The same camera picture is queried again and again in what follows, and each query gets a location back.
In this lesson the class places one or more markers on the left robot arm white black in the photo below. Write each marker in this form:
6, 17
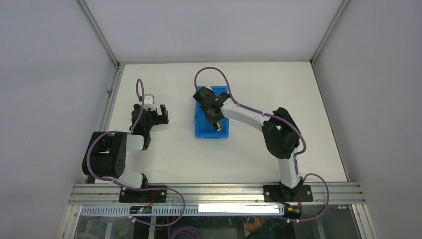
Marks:
105, 158

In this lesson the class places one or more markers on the blue plastic bin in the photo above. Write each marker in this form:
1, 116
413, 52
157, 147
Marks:
204, 130

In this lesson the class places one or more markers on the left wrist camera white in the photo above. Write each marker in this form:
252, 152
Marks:
149, 100

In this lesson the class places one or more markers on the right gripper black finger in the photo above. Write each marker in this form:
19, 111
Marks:
211, 117
220, 120

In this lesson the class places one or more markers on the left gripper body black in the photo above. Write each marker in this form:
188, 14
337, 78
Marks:
153, 116

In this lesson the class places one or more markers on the white slotted cable duct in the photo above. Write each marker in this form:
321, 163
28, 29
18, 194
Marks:
193, 210

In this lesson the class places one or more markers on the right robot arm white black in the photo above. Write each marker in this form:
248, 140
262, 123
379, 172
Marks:
281, 135

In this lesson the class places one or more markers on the yellow black screwdriver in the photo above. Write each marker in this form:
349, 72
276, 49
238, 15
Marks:
217, 126

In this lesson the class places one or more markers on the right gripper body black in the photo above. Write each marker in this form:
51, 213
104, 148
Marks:
208, 103

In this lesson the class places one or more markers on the orange object under table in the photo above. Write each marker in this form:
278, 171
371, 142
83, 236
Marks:
253, 223

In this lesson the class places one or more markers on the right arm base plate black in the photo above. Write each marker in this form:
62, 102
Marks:
306, 194

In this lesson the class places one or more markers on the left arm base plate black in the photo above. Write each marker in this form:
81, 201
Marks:
155, 194

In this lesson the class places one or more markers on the aluminium rail frame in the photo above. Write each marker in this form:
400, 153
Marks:
341, 193

